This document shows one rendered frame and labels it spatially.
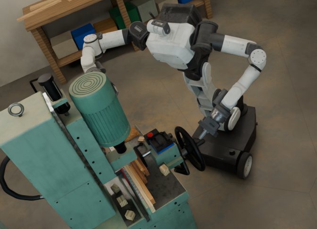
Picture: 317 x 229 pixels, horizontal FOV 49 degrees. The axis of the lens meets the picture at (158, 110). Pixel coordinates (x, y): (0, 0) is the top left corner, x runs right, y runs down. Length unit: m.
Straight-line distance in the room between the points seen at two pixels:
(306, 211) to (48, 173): 1.78
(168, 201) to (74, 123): 0.59
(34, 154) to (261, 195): 1.76
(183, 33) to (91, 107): 0.71
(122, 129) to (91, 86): 0.26
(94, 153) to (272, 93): 2.20
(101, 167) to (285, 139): 1.78
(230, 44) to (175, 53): 0.29
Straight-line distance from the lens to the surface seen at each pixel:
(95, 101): 1.41
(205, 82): 2.24
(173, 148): 1.81
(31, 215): 3.27
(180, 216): 1.94
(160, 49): 1.93
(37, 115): 1.41
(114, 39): 2.06
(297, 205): 2.66
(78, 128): 1.48
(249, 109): 3.04
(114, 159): 1.71
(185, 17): 1.93
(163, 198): 1.70
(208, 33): 1.82
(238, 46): 1.82
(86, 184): 1.63
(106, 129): 1.52
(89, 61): 1.83
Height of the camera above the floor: 2.28
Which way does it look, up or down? 41 degrees down
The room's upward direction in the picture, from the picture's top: 20 degrees counter-clockwise
